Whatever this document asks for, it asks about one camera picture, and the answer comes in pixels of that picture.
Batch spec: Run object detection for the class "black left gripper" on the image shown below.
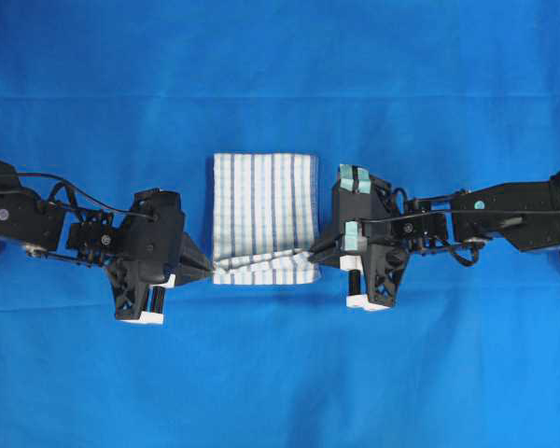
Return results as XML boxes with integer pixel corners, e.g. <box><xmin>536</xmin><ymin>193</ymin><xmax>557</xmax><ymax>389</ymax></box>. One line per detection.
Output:
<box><xmin>105</xmin><ymin>189</ymin><xmax>213</xmax><ymax>325</ymax></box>

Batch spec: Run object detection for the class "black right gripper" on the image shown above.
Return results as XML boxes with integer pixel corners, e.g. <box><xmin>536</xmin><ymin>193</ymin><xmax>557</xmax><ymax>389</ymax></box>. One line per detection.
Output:
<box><xmin>308</xmin><ymin>175</ymin><xmax>407</xmax><ymax>311</ymax></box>

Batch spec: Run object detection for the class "blue white striped towel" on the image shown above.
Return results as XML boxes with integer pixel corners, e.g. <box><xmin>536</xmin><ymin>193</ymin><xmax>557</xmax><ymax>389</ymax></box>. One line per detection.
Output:
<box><xmin>212</xmin><ymin>153</ymin><xmax>319</xmax><ymax>286</ymax></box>

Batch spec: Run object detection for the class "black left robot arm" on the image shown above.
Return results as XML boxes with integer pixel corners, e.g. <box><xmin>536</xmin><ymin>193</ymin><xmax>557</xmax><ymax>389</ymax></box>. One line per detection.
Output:
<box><xmin>0</xmin><ymin>161</ymin><xmax>213</xmax><ymax>325</ymax></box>

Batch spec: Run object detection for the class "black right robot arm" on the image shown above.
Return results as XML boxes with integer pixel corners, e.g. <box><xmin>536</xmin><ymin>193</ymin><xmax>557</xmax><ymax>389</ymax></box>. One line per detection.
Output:
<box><xmin>309</xmin><ymin>164</ymin><xmax>560</xmax><ymax>312</ymax></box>

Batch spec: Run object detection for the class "blue table cloth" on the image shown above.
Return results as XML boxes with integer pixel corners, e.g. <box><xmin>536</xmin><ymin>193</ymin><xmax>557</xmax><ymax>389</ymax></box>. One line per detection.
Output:
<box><xmin>0</xmin><ymin>1</ymin><xmax>560</xmax><ymax>447</ymax></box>

